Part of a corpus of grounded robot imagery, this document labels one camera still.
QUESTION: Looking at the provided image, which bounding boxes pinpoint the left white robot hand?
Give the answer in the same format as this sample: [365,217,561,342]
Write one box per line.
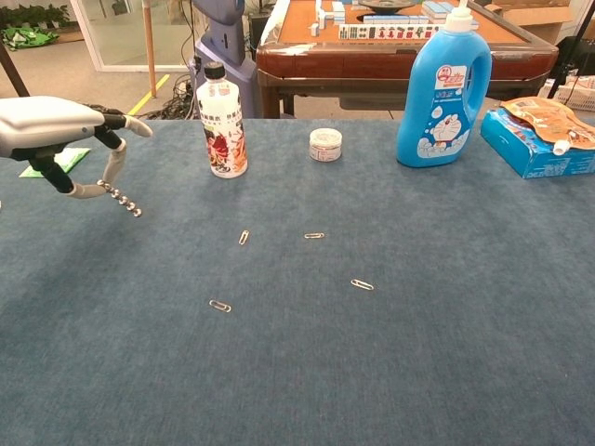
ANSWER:
[0,96,153,200]

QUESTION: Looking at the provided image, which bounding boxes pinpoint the string of magnetic balls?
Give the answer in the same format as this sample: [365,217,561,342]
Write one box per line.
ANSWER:
[97,179,144,218]

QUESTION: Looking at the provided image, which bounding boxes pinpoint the small round white jar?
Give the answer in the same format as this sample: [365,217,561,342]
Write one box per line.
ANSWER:
[309,128,344,163]

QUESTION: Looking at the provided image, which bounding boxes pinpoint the green sachet packet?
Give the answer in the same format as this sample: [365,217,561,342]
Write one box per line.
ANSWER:
[18,147,92,179]

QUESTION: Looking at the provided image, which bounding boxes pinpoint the black table leg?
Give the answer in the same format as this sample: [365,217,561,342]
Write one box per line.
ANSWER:
[0,41,32,99]

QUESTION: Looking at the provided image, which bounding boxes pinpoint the green bag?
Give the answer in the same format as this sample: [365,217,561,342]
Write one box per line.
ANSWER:
[2,26,60,51]

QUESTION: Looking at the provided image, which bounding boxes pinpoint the white framed glass partition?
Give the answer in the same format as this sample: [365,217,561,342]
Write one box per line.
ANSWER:
[69,0,196,73]

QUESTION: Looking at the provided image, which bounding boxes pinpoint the green potted plants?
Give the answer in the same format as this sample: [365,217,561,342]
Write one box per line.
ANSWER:
[0,4,71,32]

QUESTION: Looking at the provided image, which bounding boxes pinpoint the wooden pole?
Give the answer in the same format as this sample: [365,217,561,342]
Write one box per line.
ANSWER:
[141,0,158,98]

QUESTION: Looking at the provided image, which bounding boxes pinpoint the white printed drink bottle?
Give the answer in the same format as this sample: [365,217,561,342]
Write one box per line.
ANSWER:
[195,61,249,179]

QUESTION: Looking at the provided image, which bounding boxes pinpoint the blue grey machine base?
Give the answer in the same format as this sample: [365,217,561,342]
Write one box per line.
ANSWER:
[188,0,259,120]

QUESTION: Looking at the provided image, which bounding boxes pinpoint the brown mahjong table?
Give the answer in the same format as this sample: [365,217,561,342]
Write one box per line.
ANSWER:
[255,0,560,120]

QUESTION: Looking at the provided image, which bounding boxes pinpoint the face-up mahjong tile row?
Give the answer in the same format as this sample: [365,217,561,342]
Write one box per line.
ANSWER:
[337,23,441,41]

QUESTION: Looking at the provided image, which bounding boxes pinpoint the dark round dish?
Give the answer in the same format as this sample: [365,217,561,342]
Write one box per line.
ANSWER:
[357,0,417,14]

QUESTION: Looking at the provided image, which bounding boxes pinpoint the blue-backed mahjong tile row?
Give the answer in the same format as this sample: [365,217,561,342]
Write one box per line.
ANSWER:
[362,13,422,25]

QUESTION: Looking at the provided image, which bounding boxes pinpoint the blue detergent pump bottle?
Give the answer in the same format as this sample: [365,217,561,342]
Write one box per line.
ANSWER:
[395,0,493,169]

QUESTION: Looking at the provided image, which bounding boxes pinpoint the blue-backed mahjong tile stack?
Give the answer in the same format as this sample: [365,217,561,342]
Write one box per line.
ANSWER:
[420,0,459,24]

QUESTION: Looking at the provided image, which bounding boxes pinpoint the blue carton box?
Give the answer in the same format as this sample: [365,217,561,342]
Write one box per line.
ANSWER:
[480,109,595,180]

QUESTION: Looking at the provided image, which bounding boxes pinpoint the cardboard box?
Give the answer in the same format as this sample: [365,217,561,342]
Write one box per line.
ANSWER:
[487,0,582,46]

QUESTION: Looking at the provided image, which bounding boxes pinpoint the orange refill pouch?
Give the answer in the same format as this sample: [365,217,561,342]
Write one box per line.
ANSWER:
[500,96,595,156]

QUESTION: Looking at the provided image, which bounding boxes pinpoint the black tripod stand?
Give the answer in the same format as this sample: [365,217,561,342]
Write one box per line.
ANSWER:
[547,0,595,99]

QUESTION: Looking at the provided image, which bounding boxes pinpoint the white plastic basket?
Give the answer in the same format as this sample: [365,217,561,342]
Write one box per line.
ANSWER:
[552,73,595,112]

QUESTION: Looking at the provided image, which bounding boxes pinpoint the black floor cable bundle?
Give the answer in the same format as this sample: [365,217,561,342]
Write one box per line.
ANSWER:
[81,73,205,121]

